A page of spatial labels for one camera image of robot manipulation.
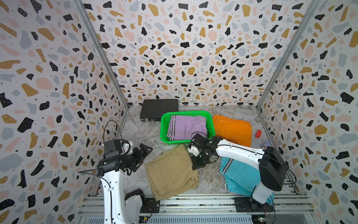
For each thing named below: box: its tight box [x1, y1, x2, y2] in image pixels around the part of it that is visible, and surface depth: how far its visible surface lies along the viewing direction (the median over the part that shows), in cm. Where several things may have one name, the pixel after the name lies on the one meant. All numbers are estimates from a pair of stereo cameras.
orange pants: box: [213, 114, 253, 148], surface depth 108 cm
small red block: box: [254, 129, 263, 139], surface depth 105 cm
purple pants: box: [166, 114, 208, 141], surface depth 106 cm
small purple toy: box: [261, 140, 270, 150], surface depth 97 cm
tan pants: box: [144, 144, 200, 202], surface depth 83 cm
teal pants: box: [219, 157, 275, 204], surface depth 82 cm
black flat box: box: [139, 98, 179, 122], surface depth 121 cm
